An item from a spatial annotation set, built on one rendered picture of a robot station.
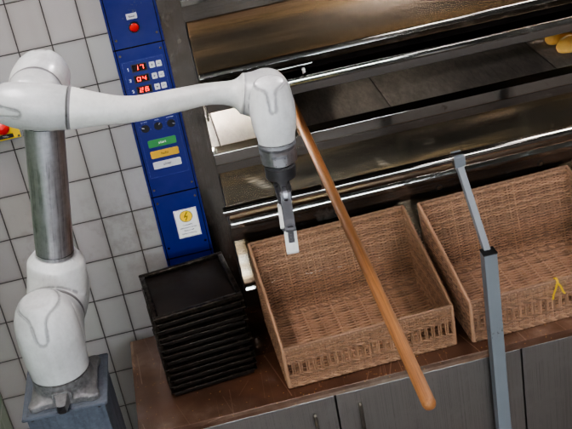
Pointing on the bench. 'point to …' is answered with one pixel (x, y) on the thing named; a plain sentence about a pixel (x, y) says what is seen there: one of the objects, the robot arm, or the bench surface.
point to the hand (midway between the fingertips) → (288, 236)
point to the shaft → (368, 271)
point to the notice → (187, 222)
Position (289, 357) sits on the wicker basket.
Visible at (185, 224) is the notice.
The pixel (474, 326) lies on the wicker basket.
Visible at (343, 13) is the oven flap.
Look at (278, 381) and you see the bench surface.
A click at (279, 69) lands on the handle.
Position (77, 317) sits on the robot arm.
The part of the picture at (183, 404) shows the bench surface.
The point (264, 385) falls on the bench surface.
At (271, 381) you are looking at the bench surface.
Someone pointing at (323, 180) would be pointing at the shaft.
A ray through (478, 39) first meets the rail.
